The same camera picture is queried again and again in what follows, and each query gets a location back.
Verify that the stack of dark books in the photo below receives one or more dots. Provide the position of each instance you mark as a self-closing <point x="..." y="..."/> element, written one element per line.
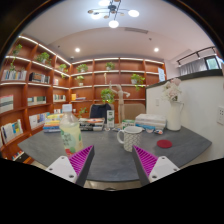
<point x="91" y="124"/>

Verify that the recessed ceiling spotlight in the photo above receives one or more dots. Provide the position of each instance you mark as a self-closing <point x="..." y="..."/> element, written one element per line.
<point x="77" y="50"/>
<point x="156" y="49"/>

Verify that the stack of white books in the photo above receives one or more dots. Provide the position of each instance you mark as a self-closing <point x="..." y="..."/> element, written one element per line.
<point x="151" y="120"/>

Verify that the dark blue chair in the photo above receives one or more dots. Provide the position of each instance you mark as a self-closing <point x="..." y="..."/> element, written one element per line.
<point x="99" y="111"/>

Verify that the tan chair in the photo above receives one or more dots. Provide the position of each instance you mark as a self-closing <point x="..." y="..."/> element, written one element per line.
<point x="135" y="111"/>

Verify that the black curtain rail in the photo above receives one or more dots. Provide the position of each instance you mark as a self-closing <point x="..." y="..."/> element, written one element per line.
<point x="196" y="53"/>

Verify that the ceiling air vent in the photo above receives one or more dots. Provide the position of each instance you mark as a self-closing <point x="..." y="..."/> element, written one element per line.
<point x="136" y="30"/>

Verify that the flat round red coaster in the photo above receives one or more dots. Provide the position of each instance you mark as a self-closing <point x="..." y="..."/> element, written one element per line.
<point x="164" y="144"/>

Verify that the wooden shelf unit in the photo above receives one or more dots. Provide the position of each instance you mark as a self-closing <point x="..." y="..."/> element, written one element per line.
<point x="40" y="93"/>

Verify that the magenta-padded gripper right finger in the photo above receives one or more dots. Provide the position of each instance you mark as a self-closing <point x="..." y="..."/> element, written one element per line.
<point x="150" y="166"/>

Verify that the stack of colourful books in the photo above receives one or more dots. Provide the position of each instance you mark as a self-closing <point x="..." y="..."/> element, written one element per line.
<point x="51" y="126"/>

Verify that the white vase with pale flowers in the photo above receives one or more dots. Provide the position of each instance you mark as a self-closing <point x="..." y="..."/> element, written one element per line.
<point x="174" y="115"/>

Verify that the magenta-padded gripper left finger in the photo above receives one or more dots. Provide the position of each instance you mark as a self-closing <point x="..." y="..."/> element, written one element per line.
<point x="74" y="166"/>

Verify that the white wall socket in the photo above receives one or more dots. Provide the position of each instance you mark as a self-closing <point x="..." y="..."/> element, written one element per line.
<point x="220" y="115"/>

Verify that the clear drink bottle yellow liquid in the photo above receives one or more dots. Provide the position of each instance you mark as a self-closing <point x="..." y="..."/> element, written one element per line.
<point x="70" y="133"/>

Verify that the ceiling lamp with round bulbs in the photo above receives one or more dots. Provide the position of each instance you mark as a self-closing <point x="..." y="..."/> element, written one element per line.
<point x="112" y="11"/>

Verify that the small green white carton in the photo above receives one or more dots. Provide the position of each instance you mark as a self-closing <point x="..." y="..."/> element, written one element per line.
<point x="110" y="119"/>

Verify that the wooden artist mannequin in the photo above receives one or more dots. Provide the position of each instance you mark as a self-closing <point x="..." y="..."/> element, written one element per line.
<point x="119" y="98"/>

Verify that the white patterned mug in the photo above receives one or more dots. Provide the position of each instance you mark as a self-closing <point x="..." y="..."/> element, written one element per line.
<point x="132" y="139"/>

